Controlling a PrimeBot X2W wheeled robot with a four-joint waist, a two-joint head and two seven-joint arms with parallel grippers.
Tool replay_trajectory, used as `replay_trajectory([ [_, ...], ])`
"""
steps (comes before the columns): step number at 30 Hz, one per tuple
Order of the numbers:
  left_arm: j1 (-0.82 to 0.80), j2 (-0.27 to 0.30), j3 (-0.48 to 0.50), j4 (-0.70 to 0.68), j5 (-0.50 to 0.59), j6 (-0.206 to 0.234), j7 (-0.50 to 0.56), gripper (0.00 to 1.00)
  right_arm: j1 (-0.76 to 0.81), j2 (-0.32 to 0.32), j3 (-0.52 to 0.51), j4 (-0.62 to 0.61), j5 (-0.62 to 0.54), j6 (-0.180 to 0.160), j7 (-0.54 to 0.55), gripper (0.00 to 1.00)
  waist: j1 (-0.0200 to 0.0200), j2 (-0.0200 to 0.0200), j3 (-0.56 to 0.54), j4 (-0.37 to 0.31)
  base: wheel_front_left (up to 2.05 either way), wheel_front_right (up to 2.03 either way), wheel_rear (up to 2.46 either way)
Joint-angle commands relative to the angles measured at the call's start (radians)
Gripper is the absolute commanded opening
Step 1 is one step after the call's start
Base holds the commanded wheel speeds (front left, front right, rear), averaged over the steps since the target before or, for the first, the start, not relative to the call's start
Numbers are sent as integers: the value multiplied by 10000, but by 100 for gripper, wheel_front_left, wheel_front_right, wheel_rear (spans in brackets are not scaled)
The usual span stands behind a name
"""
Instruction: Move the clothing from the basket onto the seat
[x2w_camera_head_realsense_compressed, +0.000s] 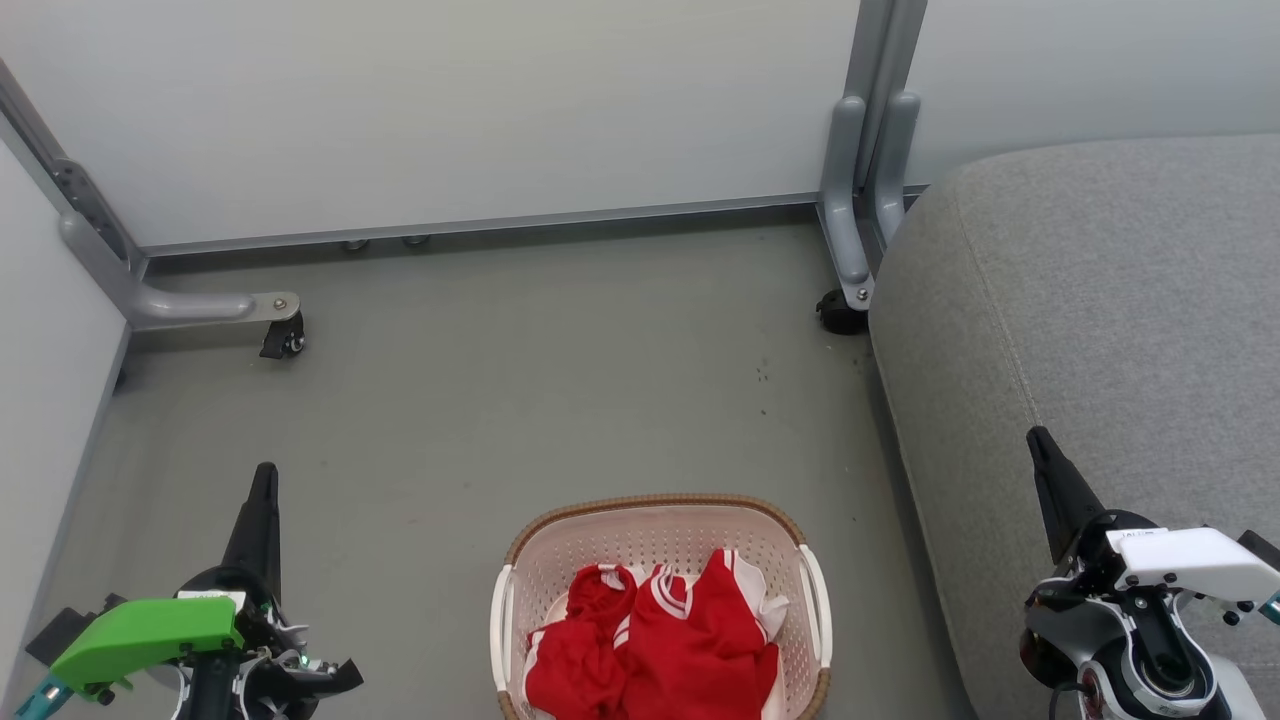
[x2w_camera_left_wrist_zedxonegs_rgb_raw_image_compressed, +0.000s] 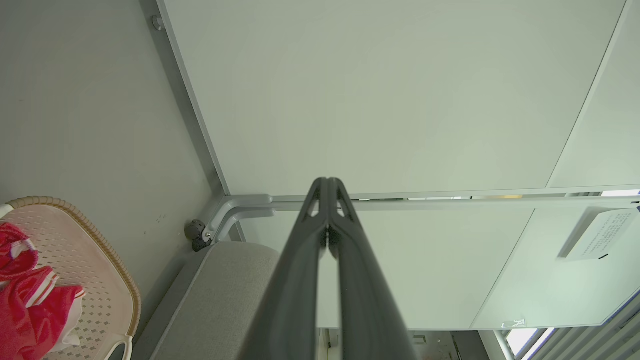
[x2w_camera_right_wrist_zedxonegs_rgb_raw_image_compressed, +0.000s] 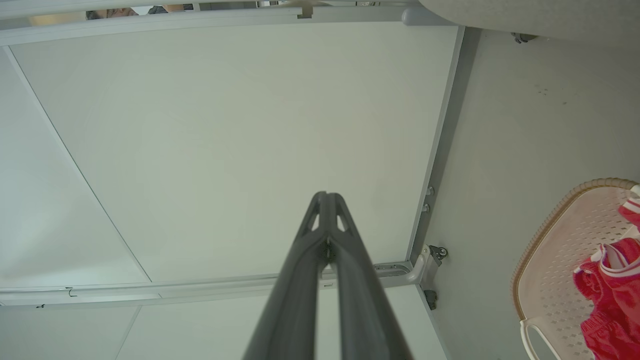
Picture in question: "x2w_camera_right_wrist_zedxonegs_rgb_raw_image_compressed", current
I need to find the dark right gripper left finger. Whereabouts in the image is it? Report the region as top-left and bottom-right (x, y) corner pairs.
(242, 191), (329, 360)

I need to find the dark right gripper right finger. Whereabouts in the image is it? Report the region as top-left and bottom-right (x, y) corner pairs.
(327, 192), (414, 360)

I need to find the red garment with white band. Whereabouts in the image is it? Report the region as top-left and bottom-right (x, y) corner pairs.
(573, 237), (640, 360)

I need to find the red garment with striped cuffs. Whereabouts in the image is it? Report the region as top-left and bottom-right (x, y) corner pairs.
(618, 185), (640, 229)

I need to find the grey fabric sofa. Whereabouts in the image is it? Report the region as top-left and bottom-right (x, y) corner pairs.
(417, 0), (640, 48)

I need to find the cream perforated laundry basket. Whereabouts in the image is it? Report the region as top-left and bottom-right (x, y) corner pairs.
(511, 177), (640, 360)

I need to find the grey partition bottom rail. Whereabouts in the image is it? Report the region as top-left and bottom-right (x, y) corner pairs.
(405, 25), (482, 281)

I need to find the grey partition post with foot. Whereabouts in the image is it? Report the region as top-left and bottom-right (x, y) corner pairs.
(0, 0), (453, 47)

